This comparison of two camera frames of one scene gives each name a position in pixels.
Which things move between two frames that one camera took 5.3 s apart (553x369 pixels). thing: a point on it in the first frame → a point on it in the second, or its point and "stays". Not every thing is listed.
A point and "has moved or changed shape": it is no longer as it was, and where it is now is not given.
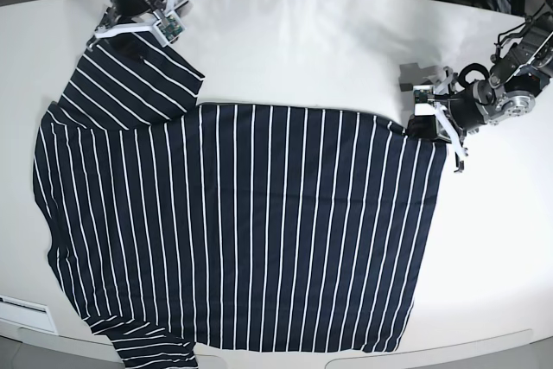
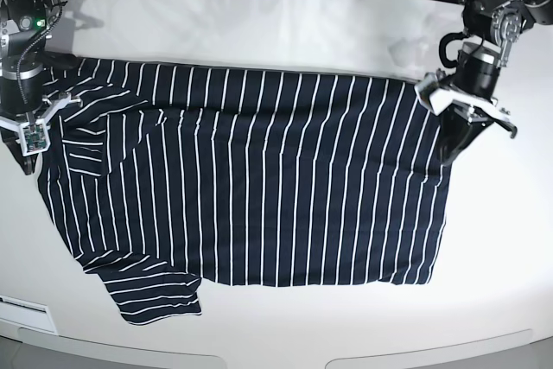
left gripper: x=126 y=4 → x=21 y=88
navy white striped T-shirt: x=182 y=230 has moved or changed shape
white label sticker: x=34 y=315 stays
